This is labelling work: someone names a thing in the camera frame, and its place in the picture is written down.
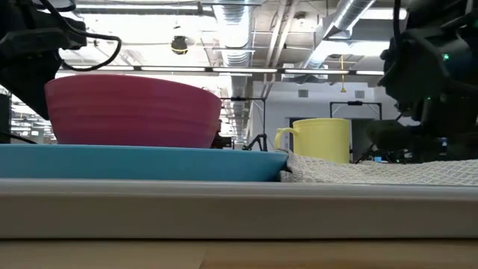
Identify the blue plate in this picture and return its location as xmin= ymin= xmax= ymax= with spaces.
xmin=0 ymin=143 xmax=290 ymax=183

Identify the white woven cloth napkin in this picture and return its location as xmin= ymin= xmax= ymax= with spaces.
xmin=279 ymin=149 xmax=478 ymax=187

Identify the silver ceiling air duct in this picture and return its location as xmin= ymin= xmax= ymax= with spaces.
xmin=211 ymin=2 xmax=255 ymax=130

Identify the long ceiling light strip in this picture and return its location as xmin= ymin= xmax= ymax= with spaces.
xmin=58 ymin=64 xmax=385 ymax=76

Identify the black ceiling cable reel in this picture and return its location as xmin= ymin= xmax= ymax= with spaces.
xmin=170 ymin=34 xmax=189 ymax=56

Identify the grey plastic tray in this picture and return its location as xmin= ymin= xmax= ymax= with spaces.
xmin=0 ymin=178 xmax=478 ymax=241

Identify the yellow mug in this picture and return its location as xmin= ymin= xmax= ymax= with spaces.
xmin=273 ymin=117 xmax=352 ymax=165

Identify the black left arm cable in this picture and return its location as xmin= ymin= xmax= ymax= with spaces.
xmin=38 ymin=0 xmax=123 ymax=72

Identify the pink ribbed bowl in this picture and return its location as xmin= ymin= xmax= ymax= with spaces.
xmin=44 ymin=73 xmax=223 ymax=149

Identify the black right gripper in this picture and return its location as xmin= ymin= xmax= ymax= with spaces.
xmin=365 ymin=28 xmax=478 ymax=162

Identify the black camera stand frame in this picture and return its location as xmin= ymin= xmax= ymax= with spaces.
xmin=329 ymin=99 xmax=384 ymax=151
xmin=219 ymin=96 xmax=269 ymax=152

